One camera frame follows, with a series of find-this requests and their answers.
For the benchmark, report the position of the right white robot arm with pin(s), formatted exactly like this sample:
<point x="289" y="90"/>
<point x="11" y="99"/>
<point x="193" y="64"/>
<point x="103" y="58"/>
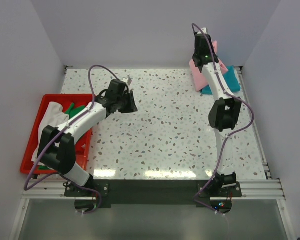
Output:
<point x="224" y="114"/>

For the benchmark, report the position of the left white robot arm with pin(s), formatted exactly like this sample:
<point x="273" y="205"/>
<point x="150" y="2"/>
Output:
<point x="57" y="144"/>

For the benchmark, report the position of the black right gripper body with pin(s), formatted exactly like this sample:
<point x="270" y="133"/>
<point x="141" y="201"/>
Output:
<point x="211" y="45"/>

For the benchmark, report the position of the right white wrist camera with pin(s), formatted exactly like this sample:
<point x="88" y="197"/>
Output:
<point x="204" y="29"/>

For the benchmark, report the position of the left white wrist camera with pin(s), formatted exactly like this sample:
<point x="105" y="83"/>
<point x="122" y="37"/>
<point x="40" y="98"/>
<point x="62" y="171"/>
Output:
<point x="127" y="80"/>

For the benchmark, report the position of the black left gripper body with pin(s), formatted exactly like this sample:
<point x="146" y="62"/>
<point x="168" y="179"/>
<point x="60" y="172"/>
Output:
<point x="122" y="101"/>

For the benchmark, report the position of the red plastic bin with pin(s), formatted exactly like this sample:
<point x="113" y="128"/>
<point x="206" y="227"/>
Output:
<point x="82" y="147"/>

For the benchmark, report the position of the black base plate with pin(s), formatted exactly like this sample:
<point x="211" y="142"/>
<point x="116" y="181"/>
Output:
<point x="135" y="192"/>

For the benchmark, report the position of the pink t shirt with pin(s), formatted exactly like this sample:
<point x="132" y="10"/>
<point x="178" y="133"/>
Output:
<point x="200" y="81"/>

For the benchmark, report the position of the teal folded t shirt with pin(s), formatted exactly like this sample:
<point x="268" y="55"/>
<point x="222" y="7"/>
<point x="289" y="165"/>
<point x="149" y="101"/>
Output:
<point x="231" y="80"/>

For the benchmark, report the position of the white t shirt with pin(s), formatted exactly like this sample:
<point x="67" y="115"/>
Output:
<point x="53" y="116"/>

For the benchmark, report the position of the aluminium frame rail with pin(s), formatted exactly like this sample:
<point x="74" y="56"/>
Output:
<point x="47" y="189"/>

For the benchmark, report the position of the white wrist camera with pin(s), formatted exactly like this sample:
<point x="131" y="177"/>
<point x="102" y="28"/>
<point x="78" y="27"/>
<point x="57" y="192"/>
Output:
<point x="204" y="29"/>
<point x="127" y="80"/>

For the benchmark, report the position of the green t shirt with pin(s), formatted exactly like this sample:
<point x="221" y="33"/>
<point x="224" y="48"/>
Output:
<point x="72" y="111"/>

